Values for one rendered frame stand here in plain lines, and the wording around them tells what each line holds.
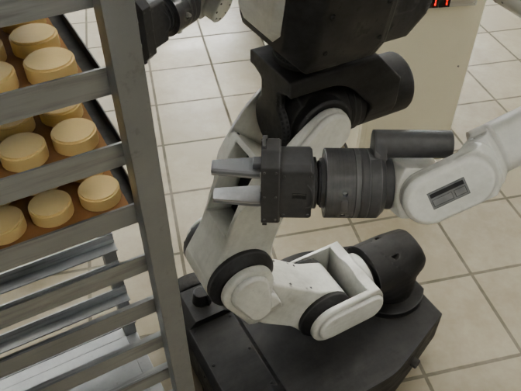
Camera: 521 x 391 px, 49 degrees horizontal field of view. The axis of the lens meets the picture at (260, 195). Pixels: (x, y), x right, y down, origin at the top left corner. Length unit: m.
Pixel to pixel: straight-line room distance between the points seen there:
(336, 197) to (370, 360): 0.87
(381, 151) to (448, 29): 1.26
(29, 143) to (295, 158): 0.30
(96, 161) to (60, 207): 0.10
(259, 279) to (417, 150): 0.49
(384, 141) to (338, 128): 0.27
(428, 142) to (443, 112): 1.39
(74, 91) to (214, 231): 0.57
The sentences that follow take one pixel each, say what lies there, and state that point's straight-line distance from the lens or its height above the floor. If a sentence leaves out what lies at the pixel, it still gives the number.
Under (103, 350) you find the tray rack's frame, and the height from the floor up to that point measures 0.15.
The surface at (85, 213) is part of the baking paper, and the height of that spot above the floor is 0.95.
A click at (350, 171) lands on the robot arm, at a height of 1.00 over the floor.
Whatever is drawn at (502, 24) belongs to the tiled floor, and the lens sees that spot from 3.53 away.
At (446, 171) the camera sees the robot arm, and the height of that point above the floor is 1.01.
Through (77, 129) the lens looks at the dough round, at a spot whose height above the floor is 1.06.
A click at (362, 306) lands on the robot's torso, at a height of 0.32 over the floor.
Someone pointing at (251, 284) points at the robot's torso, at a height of 0.58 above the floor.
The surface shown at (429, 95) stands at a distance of 2.04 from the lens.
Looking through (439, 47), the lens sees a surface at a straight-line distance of 1.95.
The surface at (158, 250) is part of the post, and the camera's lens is 0.71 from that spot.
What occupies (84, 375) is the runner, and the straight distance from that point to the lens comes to 0.89.
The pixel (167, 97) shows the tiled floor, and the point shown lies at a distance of 2.67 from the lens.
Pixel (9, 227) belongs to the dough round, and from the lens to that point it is 0.71.
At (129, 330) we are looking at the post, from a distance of 1.57.
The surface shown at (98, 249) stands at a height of 0.50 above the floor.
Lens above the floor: 1.44
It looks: 43 degrees down
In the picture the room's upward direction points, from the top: straight up
